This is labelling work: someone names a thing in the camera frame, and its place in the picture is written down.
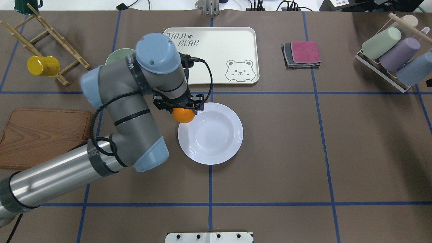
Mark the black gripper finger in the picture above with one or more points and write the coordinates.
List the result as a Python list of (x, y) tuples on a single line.
[(198, 109)]

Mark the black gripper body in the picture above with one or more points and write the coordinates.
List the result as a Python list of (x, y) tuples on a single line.
[(161, 103)]

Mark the orange fruit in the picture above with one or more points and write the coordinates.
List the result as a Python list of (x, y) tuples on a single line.
[(183, 115)]

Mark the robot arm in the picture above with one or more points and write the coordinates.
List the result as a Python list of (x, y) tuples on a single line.
[(123, 132)]

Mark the cream bear tray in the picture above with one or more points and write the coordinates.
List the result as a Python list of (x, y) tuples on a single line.
[(230, 53)]

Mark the white ceramic plate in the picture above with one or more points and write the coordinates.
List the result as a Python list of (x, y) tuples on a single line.
[(213, 137)]

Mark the light green bowl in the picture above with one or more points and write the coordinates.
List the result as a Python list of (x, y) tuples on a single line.
[(119, 54)]

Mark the pink folded cloth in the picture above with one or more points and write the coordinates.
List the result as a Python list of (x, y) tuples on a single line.
[(305, 52)]

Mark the yellow plastic cup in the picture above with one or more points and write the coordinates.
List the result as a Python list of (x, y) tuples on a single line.
[(43, 66)]

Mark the wooden cutting board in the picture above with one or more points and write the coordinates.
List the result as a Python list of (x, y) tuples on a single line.
[(33, 136)]

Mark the green tumbler cup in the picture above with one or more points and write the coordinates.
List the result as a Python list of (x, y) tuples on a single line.
[(381, 42)]

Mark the wooden cup drying rack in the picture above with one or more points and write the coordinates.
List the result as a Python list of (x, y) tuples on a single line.
[(49, 30)]

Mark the purple tumbler cup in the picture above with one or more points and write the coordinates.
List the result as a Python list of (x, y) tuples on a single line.
[(400, 54)]

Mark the dark green mug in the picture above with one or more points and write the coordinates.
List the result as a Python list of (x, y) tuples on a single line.
[(28, 7)]

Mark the blue tumbler cup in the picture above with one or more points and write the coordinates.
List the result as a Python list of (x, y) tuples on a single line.
[(416, 70)]

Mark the cream tumbler cup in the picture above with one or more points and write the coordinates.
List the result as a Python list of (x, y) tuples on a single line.
[(410, 20)]

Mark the aluminium camera mount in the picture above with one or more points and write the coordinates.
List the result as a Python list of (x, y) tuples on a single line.
[(208, 7)]

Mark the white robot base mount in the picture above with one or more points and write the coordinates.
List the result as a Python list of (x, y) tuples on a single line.
[(210, 237)]

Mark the white wire cup rack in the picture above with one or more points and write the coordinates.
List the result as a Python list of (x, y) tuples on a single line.
[(422, 33)]

